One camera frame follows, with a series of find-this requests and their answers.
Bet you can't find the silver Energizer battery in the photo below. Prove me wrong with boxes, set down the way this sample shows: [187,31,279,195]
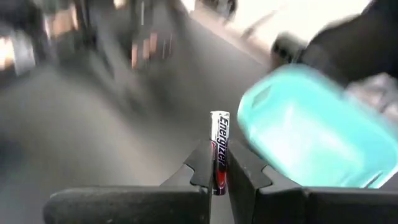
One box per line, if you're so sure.
[210,110,231,196]

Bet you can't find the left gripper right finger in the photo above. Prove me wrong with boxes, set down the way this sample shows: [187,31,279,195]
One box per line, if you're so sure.
[226,139,398,224]

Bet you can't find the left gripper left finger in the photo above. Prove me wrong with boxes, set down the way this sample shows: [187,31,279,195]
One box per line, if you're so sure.
[43,139,215,224]

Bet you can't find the teal plastic bin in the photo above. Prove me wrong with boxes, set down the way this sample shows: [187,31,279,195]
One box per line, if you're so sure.
[236,63,398,189]

